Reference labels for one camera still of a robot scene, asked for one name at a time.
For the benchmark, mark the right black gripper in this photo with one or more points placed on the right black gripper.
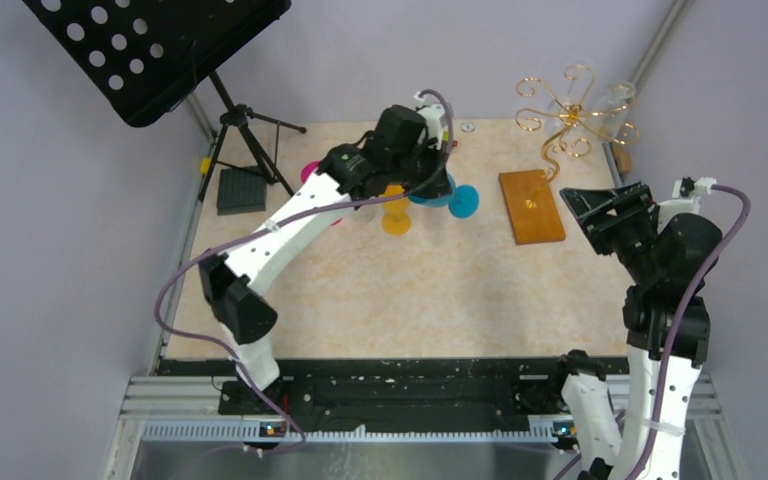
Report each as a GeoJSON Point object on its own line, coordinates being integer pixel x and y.
{"type": "Point", "coordinates": [590, 208]}

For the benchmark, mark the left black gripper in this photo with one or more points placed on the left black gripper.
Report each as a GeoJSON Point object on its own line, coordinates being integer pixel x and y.
{"type": "Point", "coordinates": [435, 158]}

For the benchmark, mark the yellow wine glass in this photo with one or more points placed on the yellow wine glass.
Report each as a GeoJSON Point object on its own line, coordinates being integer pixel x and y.
{"type": "Point", "coordinates": [395, 220]}

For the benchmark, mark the clear wine glass front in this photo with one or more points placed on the clear wine glass front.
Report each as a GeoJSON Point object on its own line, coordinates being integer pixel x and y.
{"type": "Point", "coordinates": [364, 214]}

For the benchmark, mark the clear wine glass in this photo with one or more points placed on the clear wine glass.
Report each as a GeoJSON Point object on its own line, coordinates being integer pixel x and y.
{"type": "Point", "coordinates": [580, 79]}
{"type": "Point", "coordinates": [364, 214]}
{"type": "Point", "coordinates": [612, 109]}

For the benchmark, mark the blue wine glass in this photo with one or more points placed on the blue wine glass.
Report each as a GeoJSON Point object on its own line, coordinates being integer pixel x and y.
{"type": "Point", "coordinates": [462, 202]}

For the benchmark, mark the pink wine glass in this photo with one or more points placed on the pink wine glass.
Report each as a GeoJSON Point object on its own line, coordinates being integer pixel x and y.
{"type": "Point", "coordinates": [310, 173]}

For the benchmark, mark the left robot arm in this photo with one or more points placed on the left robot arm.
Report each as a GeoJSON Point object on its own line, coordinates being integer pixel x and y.
{"type": "Point", "coordinates": [235, 279]}

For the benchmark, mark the gold wine glass rack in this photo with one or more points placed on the gold wine glass rack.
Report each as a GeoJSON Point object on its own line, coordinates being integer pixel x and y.
{"type": "Point", "coordinates": [529, 194]}

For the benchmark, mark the clear wine glass right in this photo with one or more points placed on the clear wine glass right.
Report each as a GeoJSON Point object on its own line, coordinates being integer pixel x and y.
{"type": "Point", "coordinates": [612, 109]}

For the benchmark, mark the clear wine glass back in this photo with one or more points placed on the clear wine glass back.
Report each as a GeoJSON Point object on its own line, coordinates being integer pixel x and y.
{"type": "Point", "coordinates": [580, 79]}

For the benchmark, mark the black foot pedal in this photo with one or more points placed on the black foot pedal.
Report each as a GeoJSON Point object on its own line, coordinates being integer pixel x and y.
{"type": "Point", "coordinates": [239, 192]}

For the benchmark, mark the black perforated music stand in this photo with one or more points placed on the black perforated music stand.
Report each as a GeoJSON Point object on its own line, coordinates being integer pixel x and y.
{"type": "Point", "coordinates": [147, 57]}

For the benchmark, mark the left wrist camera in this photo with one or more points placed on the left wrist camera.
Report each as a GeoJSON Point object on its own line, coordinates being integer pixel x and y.
{"type": "Point", "coordinates": [433, 111]}

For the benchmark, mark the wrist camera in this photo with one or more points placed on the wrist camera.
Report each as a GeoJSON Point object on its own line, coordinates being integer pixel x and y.
{"type": "Point", "coordinates": [433, 111]}
{"type": "Point", "coordinates": [695, 187]}

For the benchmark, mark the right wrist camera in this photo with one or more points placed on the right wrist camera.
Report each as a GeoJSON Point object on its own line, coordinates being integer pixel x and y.
{"type": "Point", "coordinates": [695, 187]}

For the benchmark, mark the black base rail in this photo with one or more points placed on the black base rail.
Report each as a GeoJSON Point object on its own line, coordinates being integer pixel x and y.
{"type": "Point", "coordinates": [399, 396]}

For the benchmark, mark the aluminium frame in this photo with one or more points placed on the aluminium frame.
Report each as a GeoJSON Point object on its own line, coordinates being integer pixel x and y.
{"type": "Point", "coordinates": [187, 409]}

